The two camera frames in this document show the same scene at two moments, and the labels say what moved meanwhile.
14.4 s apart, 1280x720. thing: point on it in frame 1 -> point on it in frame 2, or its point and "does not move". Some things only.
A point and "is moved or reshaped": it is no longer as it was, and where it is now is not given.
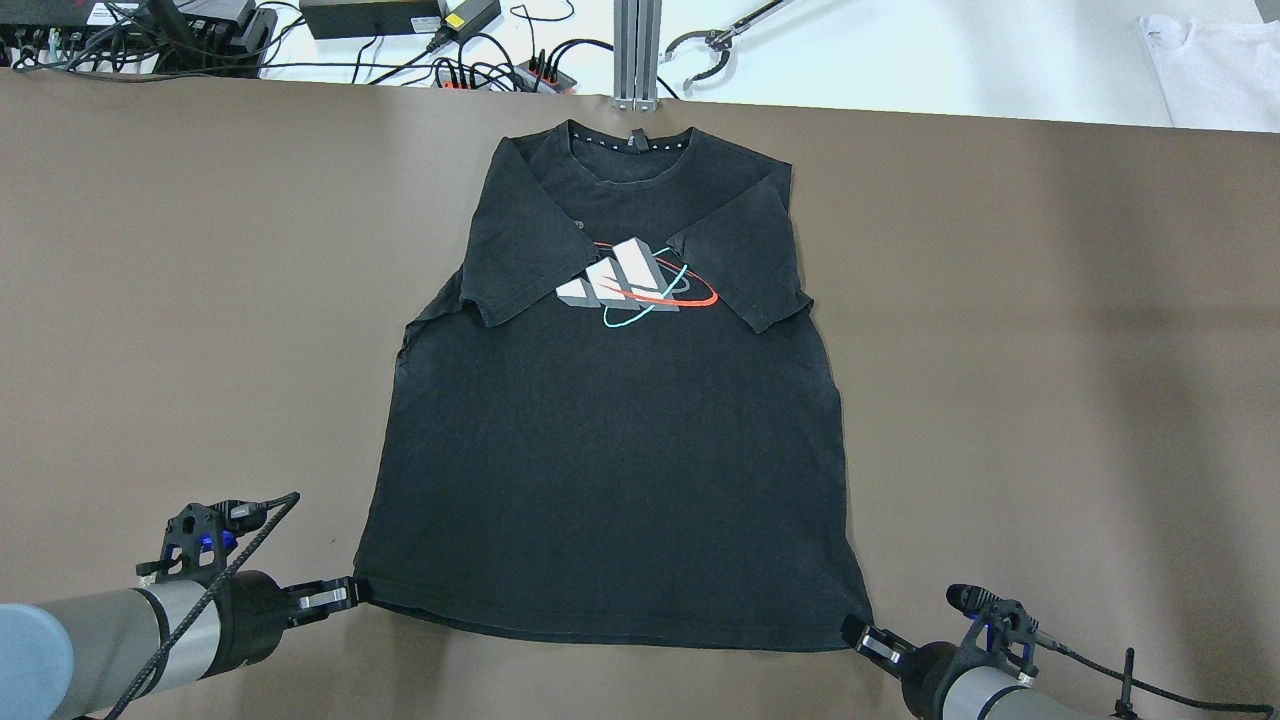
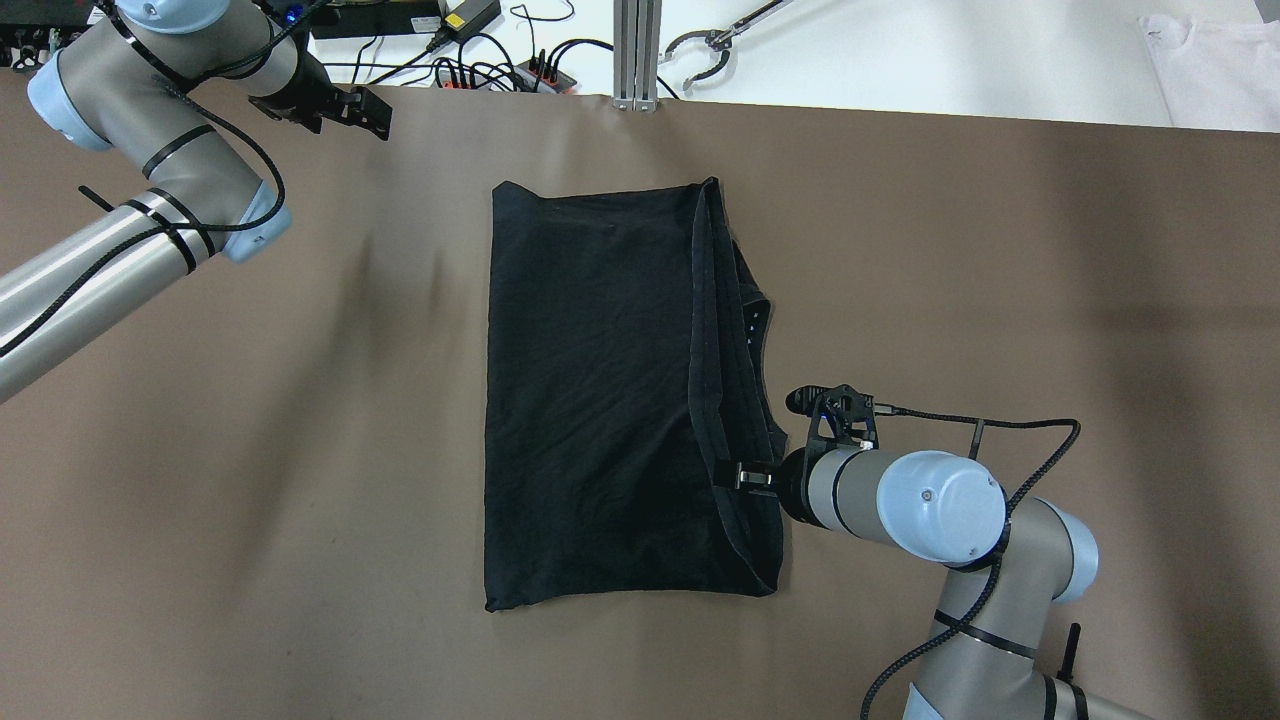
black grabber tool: [720, 40] does not move
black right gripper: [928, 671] -> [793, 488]
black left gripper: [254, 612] -> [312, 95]
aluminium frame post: [637, 43] does not move
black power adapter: [347, 19] does not move
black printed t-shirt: [614, 421] is moved or reshaped
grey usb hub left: [456, 79] does not move
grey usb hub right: [536, 76] does not move
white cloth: [1216, 75] does not move
